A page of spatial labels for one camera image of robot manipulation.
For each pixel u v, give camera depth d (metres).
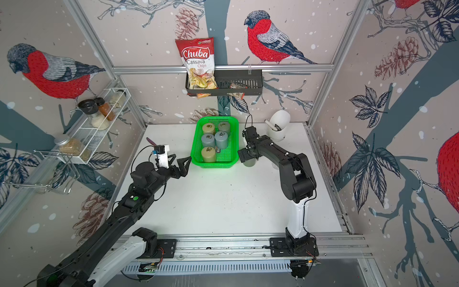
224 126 1.07
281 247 0.73
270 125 1.06
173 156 0.77
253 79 0.94
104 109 0.76
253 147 0.72
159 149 0.63
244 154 0.89
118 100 0.84
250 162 0.95
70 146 0.60
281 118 1.06
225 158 1.04
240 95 0.90
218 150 1.06
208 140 1.01
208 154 0.95
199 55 0.81
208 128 1.07
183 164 0.69
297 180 0.52
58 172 0.67
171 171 0.67
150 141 1.14
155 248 0.69
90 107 0.69
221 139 1.04
